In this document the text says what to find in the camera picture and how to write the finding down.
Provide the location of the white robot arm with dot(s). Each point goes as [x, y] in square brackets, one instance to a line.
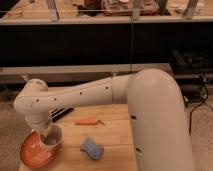
[155, 104]

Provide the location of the black striped rectangular block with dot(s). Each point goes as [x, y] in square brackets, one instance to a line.
[59, 113]

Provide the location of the blue sponge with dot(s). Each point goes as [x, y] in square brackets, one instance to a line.
[93, 149]

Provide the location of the orange toy carrot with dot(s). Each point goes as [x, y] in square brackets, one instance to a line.
[89, 121]

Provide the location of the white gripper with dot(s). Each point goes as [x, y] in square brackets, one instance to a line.
[41, 123]

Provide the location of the white ceramic cup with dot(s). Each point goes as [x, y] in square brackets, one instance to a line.
[53, 138]

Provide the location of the black box on shelf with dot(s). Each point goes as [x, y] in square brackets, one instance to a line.
[192, 62]

